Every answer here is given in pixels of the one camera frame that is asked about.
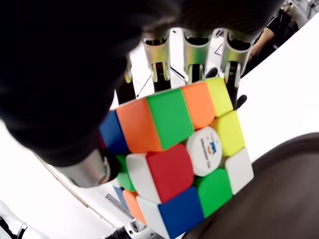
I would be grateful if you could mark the seated person in black shirt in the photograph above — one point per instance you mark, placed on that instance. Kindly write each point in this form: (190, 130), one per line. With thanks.
(274, 32)

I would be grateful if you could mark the white robot body shell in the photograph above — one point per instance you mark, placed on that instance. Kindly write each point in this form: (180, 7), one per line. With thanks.
(15, 221)

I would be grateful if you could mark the multicoloured Rubik's cube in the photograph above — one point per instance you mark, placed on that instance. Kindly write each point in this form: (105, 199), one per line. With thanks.
(179, 154)

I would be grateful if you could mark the dark brown round plate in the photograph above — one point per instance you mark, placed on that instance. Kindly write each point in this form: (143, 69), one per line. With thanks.
(269, 199)

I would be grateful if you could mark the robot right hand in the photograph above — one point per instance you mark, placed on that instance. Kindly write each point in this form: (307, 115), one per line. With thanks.
(62, 74)

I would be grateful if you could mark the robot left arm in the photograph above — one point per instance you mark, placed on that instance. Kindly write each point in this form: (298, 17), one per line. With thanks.
(139, 230)

